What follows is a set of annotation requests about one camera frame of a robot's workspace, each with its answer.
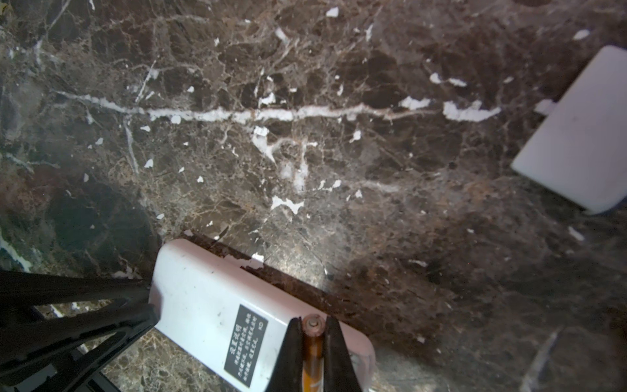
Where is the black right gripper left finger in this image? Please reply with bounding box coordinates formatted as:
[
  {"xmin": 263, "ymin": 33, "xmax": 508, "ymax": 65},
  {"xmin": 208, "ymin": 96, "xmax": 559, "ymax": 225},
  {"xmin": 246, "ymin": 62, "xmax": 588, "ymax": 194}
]
[{"xmin": 265, "ymin": 317, "xmax": 305, "ymax": 392}]

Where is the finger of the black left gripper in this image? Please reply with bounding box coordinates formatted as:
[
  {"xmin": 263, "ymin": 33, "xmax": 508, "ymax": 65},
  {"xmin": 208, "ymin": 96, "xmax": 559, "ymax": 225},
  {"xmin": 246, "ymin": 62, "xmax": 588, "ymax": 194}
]
[
  {"xmin": 1, "ymin": 303, "xmax": 158, "ymax": 391},
  {"xmin": 1, "ymin": 271, "xmax": 150, "ymax": 306}
]

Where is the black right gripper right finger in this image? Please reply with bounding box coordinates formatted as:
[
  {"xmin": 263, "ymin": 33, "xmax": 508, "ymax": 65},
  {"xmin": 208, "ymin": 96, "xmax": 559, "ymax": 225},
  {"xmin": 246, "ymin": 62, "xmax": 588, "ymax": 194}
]
[{"xmin": 323, "ymin": 316, "xmax": 362, "ymax": 392}]

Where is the orange AA battery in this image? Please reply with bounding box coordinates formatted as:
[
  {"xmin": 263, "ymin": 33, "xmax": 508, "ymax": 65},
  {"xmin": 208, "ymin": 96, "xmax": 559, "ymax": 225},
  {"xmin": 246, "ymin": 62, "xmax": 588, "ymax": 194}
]
[{"xmin": 301, "ymin": 314, "xmax": 326, "ymax": 392}]

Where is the white red remote control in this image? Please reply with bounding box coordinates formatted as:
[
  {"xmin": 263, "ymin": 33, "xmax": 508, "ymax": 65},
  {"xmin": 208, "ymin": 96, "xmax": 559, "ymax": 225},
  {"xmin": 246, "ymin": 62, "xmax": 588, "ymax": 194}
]
[{"xmin": 150, "ymin": 239, "xmax": 376, "ymax": 391}]

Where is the white battery cover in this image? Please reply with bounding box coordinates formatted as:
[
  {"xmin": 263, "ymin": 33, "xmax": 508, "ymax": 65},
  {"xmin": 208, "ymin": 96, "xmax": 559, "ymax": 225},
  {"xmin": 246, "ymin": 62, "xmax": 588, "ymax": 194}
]
[{"xmin": 511, "ymin": 46, "xmax": 626, "ymax": 214}]

